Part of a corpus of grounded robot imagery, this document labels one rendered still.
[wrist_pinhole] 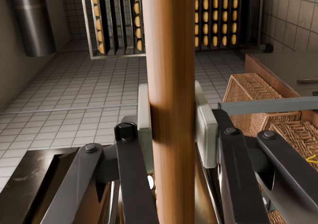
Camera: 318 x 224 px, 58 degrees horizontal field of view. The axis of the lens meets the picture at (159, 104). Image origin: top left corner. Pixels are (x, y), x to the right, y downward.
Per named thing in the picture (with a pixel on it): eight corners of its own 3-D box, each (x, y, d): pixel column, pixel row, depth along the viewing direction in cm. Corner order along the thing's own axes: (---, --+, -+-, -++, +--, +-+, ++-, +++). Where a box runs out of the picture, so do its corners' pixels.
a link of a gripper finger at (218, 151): (225, 153, 14) (284, 149, 14) (206, 108, 19) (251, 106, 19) (223, 176, 15) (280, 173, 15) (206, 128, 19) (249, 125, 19)
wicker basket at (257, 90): (287, 200, 141) (232, 204, 141) (249, 140, 193) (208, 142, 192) (303, 111, 121) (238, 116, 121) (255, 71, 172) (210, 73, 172)
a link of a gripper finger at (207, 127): (205, 124, 15) (218, 124, 15) (188, 80, 22) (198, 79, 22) (204, 169, 17) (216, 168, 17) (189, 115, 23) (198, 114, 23)
